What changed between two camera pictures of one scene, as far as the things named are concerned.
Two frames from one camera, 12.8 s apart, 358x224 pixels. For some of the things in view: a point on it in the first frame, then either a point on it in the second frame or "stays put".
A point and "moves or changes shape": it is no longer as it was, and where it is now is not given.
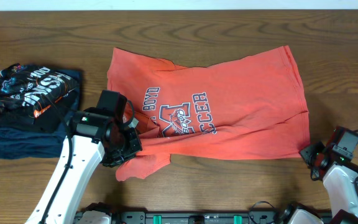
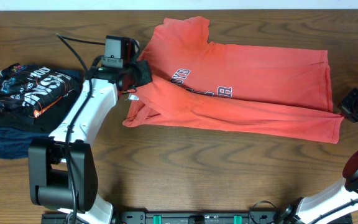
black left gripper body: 132,144 -> 143,73
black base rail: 249,217 stays put
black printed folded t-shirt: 33,96 stays put
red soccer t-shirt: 248,107 moves or changes shape
